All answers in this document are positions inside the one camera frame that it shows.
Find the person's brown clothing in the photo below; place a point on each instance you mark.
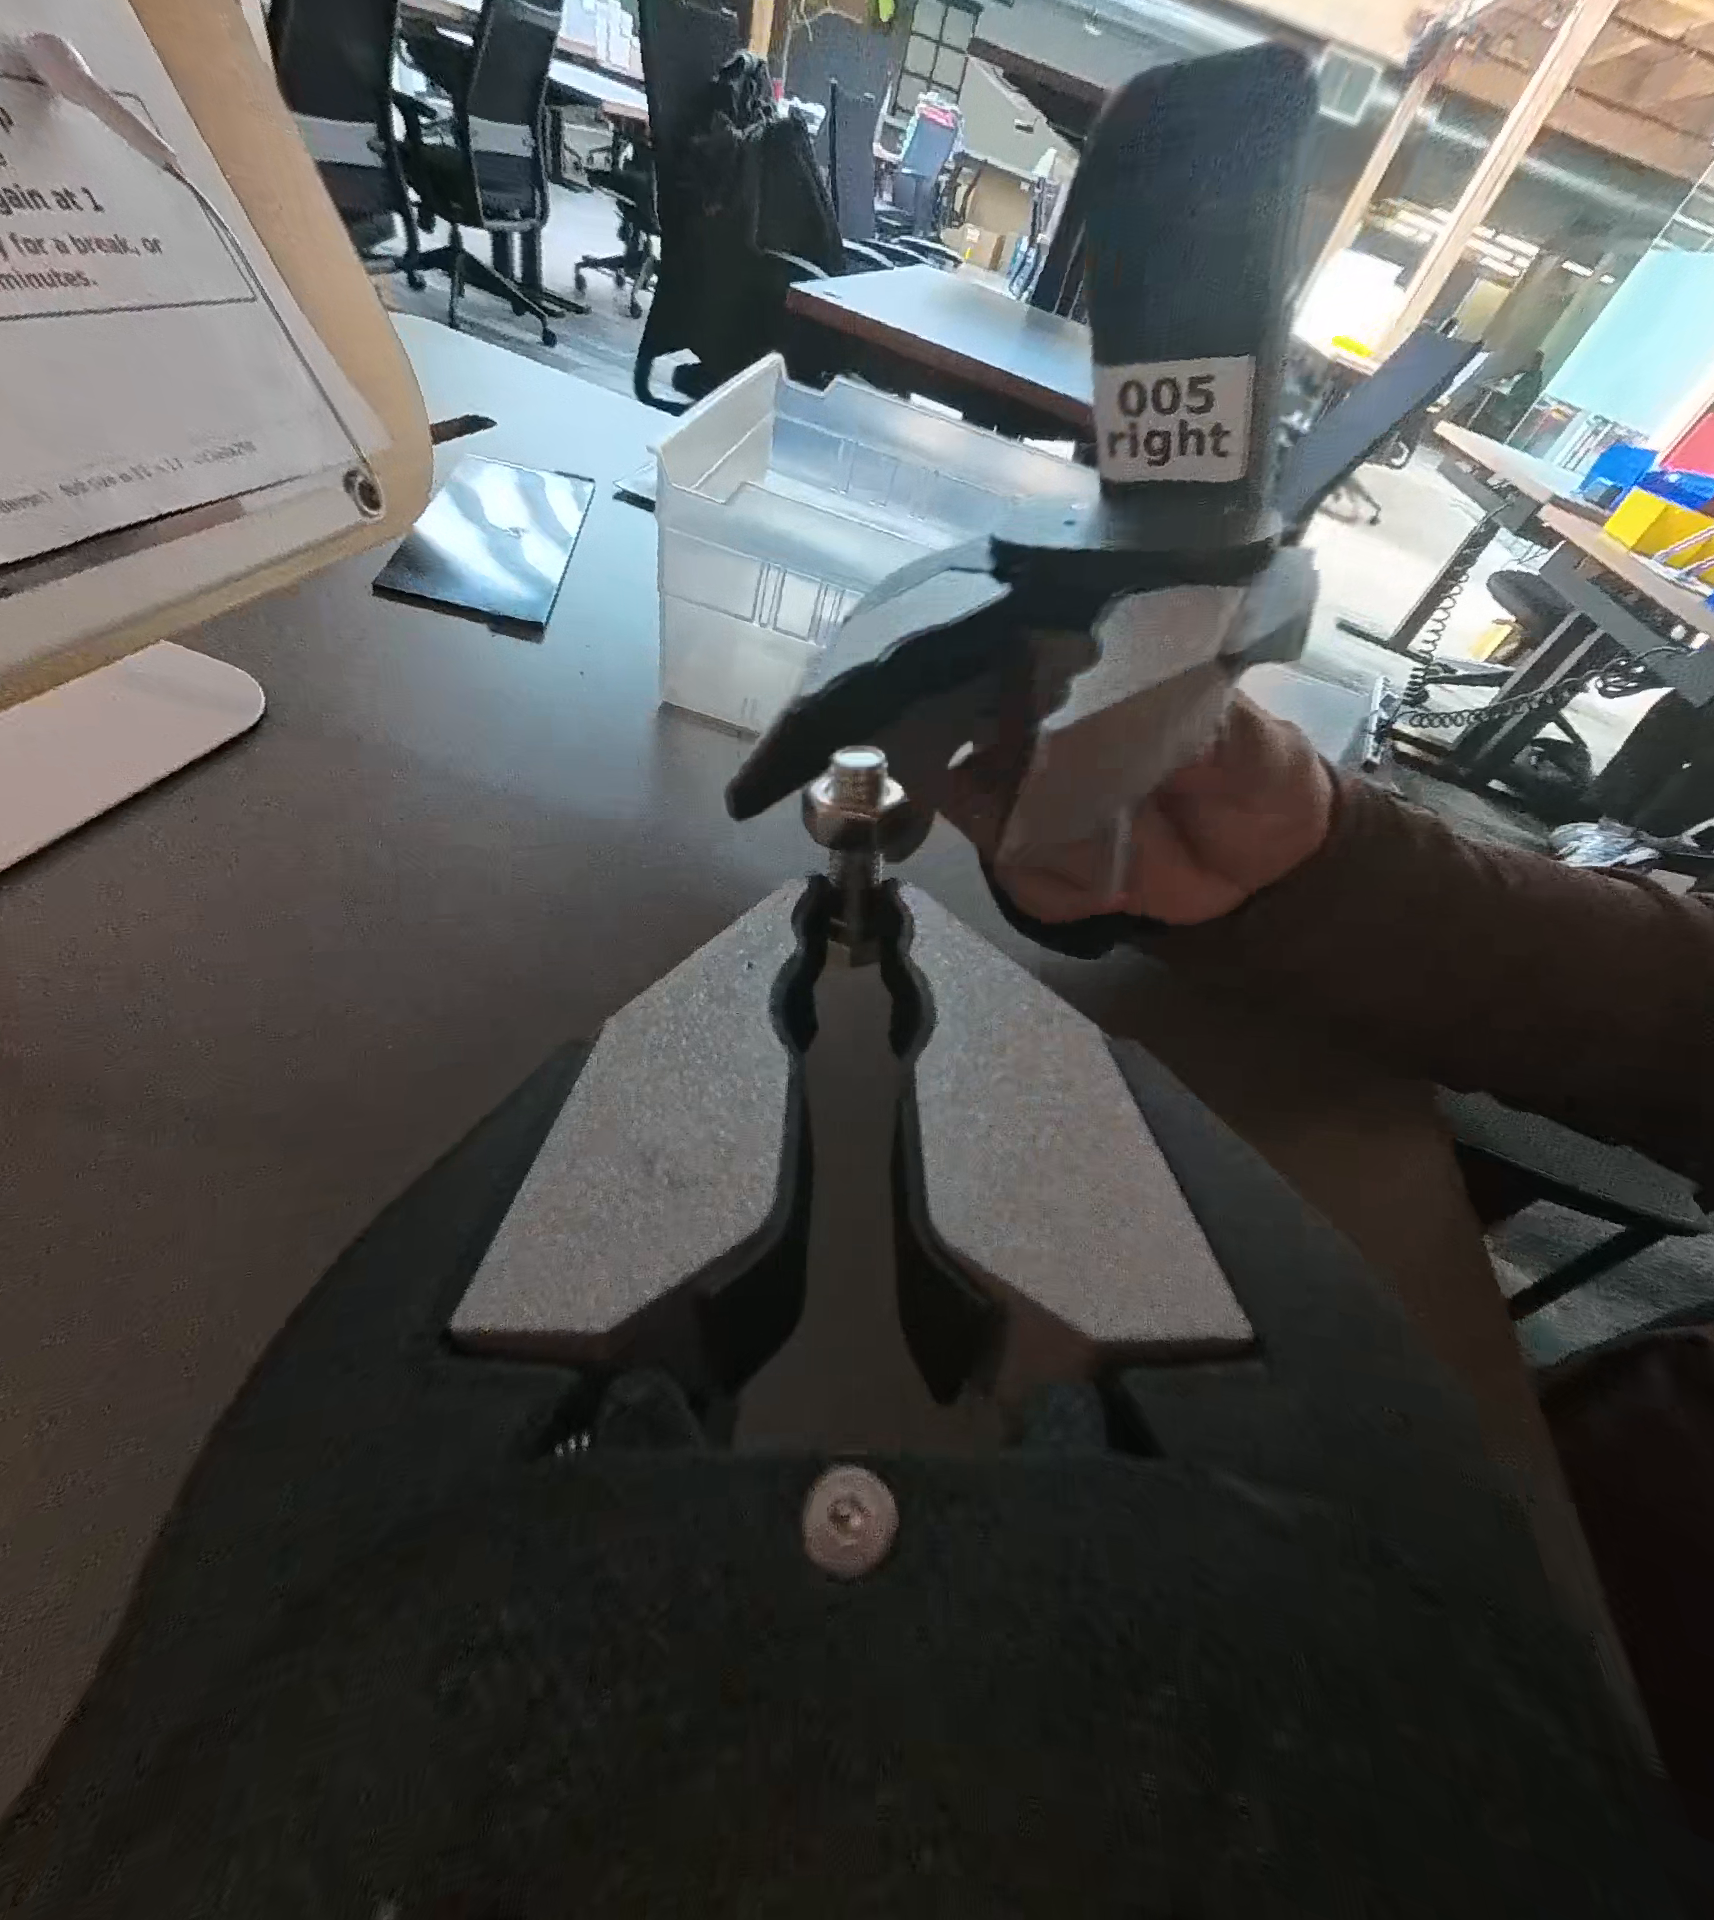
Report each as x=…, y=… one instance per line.
x=1698, y=1575

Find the office chair with black jacket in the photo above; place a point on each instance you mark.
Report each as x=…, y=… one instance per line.
x=737, y=181

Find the printed instruction sheet board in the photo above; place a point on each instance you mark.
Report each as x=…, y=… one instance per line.
x=77, y=374

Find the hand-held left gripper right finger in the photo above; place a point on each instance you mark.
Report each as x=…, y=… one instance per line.
x=1081, y=1184

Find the clear plastic compartment bin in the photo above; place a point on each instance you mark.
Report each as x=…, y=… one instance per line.
x=768, y=569

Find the person's right hand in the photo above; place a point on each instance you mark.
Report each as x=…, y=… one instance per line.
x=1232, y=840

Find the silver hex nut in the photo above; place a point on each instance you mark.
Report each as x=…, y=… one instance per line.
x=857, y=825

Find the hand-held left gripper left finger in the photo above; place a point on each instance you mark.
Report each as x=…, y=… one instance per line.
x=632, y=1184

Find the black chair base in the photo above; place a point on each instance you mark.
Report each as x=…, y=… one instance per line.
x=1577, y=1178

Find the black glossy plate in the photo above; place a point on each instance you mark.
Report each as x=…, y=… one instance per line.
x=490, y=540

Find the small yellow storage bin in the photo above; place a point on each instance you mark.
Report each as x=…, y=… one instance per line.
x=1668, y=532

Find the person's right forearm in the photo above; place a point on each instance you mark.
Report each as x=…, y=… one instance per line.
x=1547, y=990

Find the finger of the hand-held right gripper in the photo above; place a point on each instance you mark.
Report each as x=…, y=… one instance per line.
x=872, y=677
x=1141, y=677

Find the brown office desk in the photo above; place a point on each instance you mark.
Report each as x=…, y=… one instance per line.
x=931, y=323

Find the white sign stand base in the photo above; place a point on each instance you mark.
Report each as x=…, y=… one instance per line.
x=77, y=750

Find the silver threaded bolt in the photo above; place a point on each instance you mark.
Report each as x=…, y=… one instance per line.
x=857, y=772

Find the red storage bin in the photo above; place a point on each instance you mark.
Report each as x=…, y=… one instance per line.
x=1713, y=448

